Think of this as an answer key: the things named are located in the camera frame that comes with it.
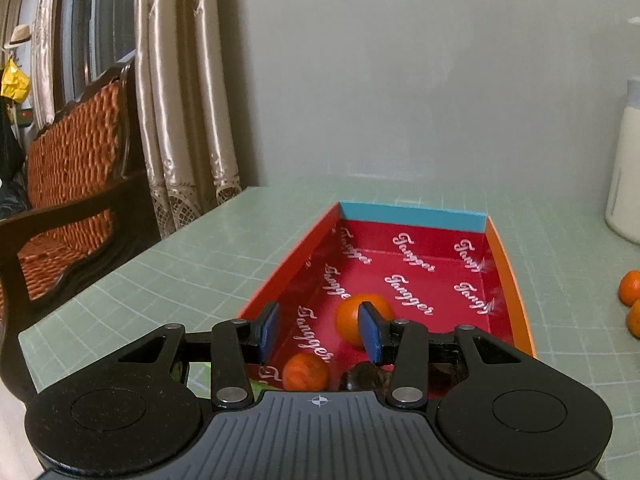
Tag colourful cardboard box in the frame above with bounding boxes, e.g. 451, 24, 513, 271
174, 201, 537, 401

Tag cream thermos jug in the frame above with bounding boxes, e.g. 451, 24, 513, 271
604, 77, 640, 246

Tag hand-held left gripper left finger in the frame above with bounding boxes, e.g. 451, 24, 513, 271
115, 302, 281, 410

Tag dark brown water chestnut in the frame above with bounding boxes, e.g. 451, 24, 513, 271
339, 362, 394, 394

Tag window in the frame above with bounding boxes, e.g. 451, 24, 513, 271
54, 0, 139, 107

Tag beige satin curtain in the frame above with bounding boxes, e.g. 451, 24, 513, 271
29, 0, 72, 133
134, 0, 244, 240

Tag small reddish tangerine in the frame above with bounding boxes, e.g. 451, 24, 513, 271
282, 352, 331, 392

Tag dark cloth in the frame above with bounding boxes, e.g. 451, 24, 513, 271
0, 102, 32, 222

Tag dark brown curved tuber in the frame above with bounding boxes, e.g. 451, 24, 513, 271
429, 361, 469, 392

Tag yellow bag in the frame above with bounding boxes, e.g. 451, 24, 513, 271
0, 57, 32, 102

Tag wooden chair with orange cushion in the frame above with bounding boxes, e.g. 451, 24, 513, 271
0, 56, 167, 407

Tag straw hat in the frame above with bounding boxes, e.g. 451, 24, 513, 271
2, 23, 34, 51

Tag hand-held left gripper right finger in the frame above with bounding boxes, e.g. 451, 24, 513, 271
357, 301, 527, 410

